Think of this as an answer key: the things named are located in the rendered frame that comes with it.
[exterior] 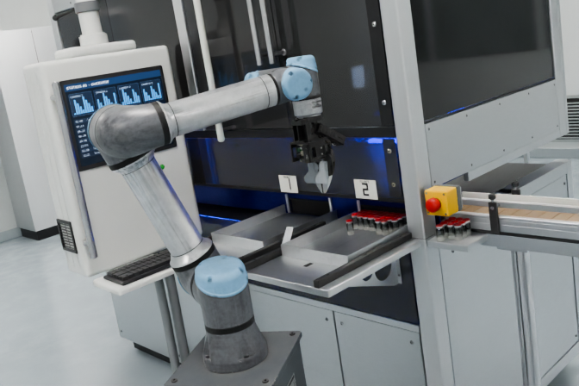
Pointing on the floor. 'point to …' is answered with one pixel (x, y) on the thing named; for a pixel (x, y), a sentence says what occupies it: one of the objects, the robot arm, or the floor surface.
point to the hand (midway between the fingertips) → (325, 187)
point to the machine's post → (414, 161)
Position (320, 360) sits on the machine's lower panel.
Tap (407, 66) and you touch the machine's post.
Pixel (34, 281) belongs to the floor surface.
